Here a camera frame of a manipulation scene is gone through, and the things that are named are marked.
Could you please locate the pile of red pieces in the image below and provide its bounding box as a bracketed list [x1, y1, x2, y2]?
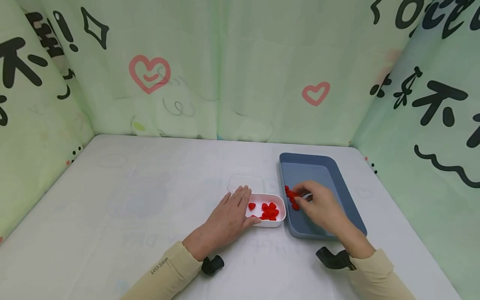
[285, 185, 301, 211]
[247, 202, 280, 221]

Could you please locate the person's right hand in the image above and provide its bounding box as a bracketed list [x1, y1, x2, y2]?
[293, 181, 363, 243]

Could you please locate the person's right forearm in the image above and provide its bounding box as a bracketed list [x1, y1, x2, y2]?
[339, 231, 417, 300]

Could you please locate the person's left hand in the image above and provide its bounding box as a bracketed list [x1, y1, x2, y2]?
[182, 185, 262, 262]

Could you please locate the clear plastic lid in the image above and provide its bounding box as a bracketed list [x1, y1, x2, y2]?
[227, 174, 265, 195]

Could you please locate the white plastic box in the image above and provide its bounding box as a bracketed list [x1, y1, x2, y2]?
[244, 193, 287, 228]

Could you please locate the black wrist band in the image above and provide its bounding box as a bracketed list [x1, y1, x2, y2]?
[201, 255, 225, 276]
[315, 246, 356, 271]

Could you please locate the blue plastic tray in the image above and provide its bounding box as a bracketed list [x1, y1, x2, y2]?
[278, 152, 368, 240]

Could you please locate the person's left forearm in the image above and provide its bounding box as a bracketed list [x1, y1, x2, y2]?
[120, 240, 204, 300]

